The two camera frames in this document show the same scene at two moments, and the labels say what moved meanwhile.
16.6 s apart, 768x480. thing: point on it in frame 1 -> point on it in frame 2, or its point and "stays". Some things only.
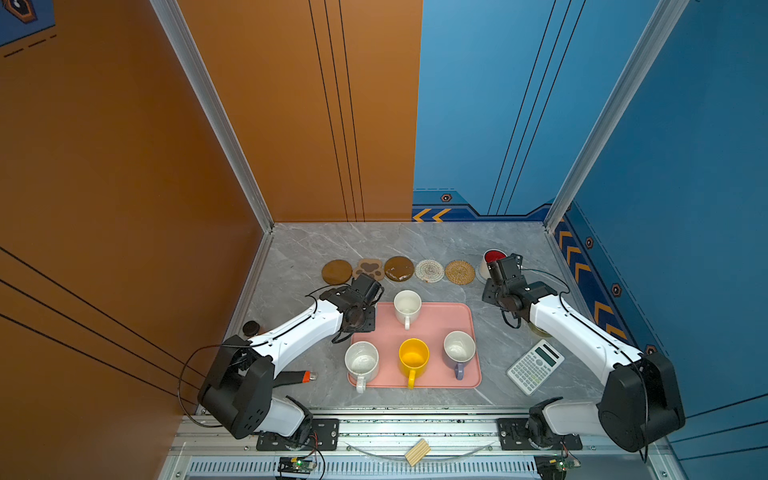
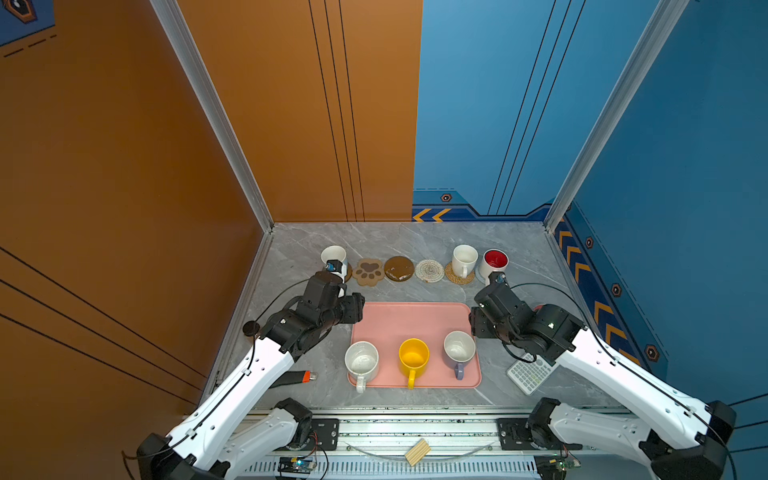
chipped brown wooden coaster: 399,268 stays
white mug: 362,363 stays
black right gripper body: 493,295 -> 482,327
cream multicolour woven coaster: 429,271 stays
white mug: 407,307 -> 464,258
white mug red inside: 490,255 stays
